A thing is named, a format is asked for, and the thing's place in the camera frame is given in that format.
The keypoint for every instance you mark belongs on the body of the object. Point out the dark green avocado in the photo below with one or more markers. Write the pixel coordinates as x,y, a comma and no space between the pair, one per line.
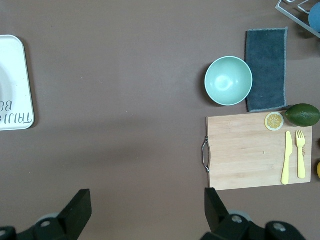
302,115

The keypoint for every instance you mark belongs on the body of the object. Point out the mint green bowl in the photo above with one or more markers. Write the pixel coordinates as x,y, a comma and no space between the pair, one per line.
227,82

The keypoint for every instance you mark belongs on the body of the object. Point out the yellow lemon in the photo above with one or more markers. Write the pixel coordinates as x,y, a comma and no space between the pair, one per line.
318,170

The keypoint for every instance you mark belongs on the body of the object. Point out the wooden cutting board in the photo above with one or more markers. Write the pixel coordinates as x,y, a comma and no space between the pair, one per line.
245,155

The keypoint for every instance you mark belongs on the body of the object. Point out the dark blue round object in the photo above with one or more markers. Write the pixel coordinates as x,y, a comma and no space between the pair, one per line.
315,17

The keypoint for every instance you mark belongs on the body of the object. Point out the yellow plastic fork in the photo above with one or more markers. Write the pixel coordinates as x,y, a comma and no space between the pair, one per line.
300,160

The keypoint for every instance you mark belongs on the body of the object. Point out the cream tray with bear print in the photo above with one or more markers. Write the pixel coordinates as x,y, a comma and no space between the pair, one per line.
17,75

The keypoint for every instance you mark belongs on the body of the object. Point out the yellow plastic knife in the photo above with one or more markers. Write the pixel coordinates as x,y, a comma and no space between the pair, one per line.
287,155

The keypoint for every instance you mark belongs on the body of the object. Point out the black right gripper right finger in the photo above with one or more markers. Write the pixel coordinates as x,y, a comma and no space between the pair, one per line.
220,217

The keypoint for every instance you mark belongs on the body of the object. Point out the dark grey cloth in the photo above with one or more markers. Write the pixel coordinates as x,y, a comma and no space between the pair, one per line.
267,62

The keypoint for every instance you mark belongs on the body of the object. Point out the lemon slice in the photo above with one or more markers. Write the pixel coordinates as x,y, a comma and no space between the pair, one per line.
274,121

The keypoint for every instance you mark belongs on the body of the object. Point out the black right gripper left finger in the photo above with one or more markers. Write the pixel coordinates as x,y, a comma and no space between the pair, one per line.
75,212

